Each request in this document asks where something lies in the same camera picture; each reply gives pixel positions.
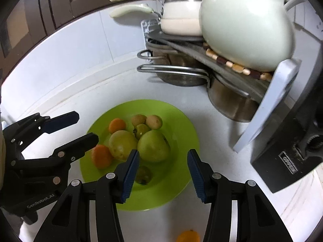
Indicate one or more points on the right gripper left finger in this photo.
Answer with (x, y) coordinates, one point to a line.
(112, 189)

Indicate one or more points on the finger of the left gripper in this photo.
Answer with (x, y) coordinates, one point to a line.
(72, 151)
(59, 122)

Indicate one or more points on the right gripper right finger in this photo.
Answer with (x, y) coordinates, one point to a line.
(214, 189)

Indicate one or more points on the small green tomato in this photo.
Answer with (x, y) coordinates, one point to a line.
(140, 130)
(143, 175)

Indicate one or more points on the large orange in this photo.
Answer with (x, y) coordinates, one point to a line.
(101, 156)

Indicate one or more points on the yellow-green pear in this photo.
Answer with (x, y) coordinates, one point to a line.
(121, 143)

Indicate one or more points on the small orange tangerine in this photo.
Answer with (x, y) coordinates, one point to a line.
(188, 236)

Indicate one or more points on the green apple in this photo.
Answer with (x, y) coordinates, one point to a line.
(153, 147)

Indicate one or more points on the green fruit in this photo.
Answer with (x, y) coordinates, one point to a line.
(116, 125)

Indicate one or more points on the small brown longan fruit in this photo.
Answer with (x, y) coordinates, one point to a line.
(154, 122)

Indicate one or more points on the green plastic plate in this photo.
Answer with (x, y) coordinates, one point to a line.
(163, 173)

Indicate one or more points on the steel pot right bottom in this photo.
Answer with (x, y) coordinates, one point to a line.
(231, 101)

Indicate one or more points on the black knife block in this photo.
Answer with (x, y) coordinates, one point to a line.
(296, 149)

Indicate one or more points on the beaded wooden trivet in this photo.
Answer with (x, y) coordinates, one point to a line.
(264, 76)

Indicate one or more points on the steel pot left bottom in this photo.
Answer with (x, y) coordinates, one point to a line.
(174, 67)

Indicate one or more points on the metal corner shelf rack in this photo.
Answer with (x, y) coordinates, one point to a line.
(267, 94)

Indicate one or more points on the white saucepan lower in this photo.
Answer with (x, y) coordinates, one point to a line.
(183, 27)

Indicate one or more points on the white saucepan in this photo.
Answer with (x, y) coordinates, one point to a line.
(183, 27)
(161, 2)

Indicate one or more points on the white saucepan upper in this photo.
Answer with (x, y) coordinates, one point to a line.
(161, 2)

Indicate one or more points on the white ceramic pot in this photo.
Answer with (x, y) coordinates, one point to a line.
(256, 34)

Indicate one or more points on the dark wooden window frame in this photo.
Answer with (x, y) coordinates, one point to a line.
(25, 23)

